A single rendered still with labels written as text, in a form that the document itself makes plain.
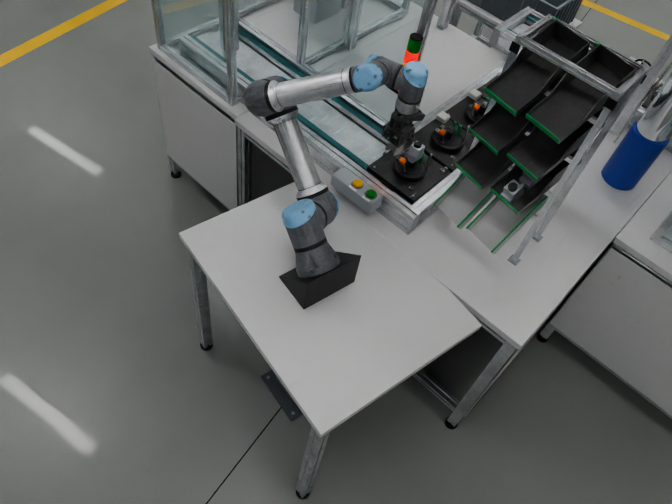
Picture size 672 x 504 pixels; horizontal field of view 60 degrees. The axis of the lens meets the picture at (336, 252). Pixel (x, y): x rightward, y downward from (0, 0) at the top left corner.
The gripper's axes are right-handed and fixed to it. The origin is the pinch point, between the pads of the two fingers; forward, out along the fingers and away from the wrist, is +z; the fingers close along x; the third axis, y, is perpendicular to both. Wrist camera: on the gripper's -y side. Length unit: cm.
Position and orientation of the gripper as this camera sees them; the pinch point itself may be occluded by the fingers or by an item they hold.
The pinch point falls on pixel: (397, 151)
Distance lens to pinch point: 206.0
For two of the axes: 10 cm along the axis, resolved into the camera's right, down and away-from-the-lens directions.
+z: -1.2, 6.0, 7.9
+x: 7.2, 6.0, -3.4
